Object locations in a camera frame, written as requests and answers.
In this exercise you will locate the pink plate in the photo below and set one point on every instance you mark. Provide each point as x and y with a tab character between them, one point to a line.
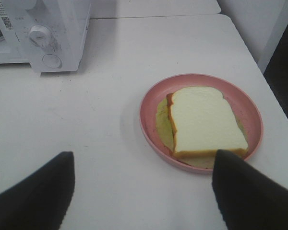
242	105

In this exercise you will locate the warning label sticker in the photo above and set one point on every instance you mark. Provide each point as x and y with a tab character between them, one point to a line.
4	17

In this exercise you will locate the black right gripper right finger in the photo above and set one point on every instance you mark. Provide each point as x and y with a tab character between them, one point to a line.
246	198

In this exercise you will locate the white microwave knob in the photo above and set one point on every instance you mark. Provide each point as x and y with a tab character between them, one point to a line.
40	36

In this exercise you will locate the round white door release button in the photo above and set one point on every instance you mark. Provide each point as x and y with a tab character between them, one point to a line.
51	61

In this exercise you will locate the white microwave oven body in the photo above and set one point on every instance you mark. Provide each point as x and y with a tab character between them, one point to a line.
68	21

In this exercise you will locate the white bread sandwich slice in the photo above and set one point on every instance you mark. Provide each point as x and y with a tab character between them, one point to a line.
203	122

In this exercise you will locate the white adjacent table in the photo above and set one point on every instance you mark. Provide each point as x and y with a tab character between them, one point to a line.
104	9

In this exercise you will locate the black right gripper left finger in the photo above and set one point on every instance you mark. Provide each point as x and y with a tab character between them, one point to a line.
41	200

